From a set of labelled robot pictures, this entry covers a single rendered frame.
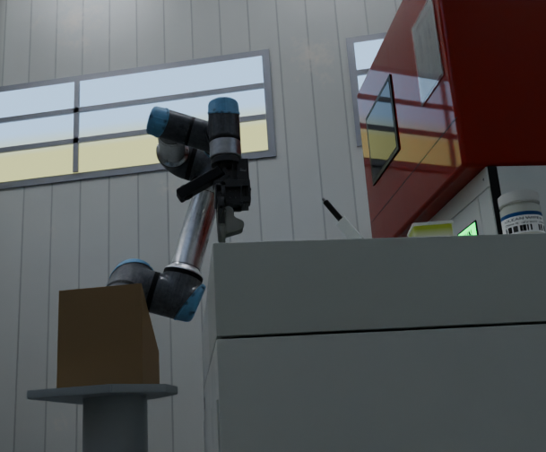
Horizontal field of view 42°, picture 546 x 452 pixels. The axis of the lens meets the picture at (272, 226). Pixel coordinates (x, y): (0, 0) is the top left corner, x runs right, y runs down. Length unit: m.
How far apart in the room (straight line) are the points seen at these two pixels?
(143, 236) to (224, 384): 3.64
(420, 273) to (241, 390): 0.33
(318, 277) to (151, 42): 4.22
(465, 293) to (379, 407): 0.23
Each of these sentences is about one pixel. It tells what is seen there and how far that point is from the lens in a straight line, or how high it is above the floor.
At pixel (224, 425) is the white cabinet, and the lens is 1.07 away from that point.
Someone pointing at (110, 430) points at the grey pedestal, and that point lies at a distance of 1.83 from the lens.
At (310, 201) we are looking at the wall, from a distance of 4.50.
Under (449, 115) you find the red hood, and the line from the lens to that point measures 1.73.
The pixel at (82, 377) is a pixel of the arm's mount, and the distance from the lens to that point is 1.88.
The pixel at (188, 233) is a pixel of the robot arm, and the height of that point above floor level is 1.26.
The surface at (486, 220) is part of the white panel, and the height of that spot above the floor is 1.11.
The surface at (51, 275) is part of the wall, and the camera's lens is 4.85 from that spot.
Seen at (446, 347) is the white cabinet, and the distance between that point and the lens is 1.15.
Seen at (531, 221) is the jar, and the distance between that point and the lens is 1.31.
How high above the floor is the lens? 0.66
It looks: 17 degrees up
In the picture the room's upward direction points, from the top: 4 degrees counter-clockwise
